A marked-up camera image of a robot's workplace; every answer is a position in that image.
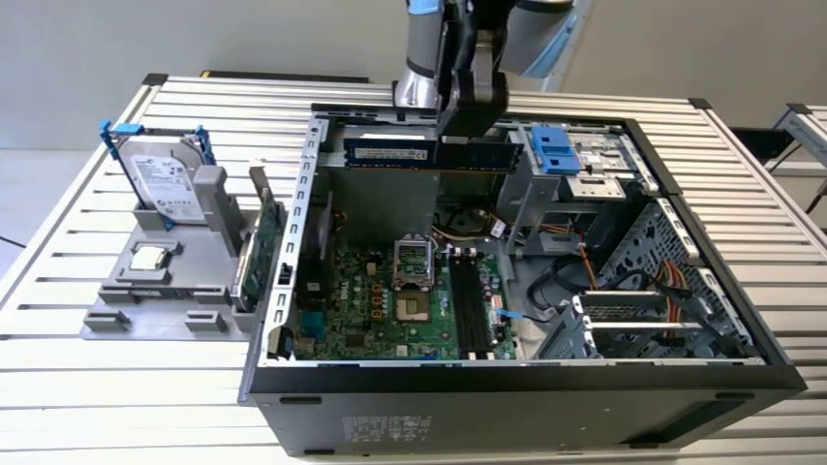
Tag black open PC case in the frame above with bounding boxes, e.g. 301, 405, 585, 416
237, 102, 809, 459

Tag thin orange wire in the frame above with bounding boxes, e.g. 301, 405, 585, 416
577, 241, 601, 292

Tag grey power supply unit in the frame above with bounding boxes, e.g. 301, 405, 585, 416
319, 123, 445, 243

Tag blue data cable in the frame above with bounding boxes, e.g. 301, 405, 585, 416
494, 307, 564, 324

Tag green graphics card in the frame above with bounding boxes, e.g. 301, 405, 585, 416
229, 157, 290, 311

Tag grey parts rack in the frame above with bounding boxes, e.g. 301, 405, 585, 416
81, 164, 258, 341

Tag dark RAM stick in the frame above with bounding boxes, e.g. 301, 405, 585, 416
341, 137, 525, 174

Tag red yellow power wires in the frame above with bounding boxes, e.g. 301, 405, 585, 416
652, 259, 693, 296

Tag metal optical drive cage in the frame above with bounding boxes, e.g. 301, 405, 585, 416
497, 123, 654, 253

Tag metal socket cover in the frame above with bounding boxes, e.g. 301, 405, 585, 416
393, 234, 436, 290

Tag hard disk in blue carrier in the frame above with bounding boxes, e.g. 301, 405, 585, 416
97, 117, 219, 229

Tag metal disk bay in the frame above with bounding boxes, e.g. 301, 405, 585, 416
536, 290, 706, 359

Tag metal slat side table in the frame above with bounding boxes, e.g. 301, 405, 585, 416
768, 102, 827, 214

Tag blue plastic drive latch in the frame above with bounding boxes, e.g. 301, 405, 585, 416
529, 124, 577, 175

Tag CPU socket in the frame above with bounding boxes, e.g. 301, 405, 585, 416
394, 285, 434, 324

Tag silver CPU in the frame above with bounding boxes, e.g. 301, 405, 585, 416
129, 245, 171, 270

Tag green motherboard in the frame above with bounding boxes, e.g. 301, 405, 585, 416
287, 241, 522, 362

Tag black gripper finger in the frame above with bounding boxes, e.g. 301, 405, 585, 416
437, 67, 510, 144

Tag round black cooling fan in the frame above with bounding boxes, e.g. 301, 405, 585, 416
434, 205, 504, 241

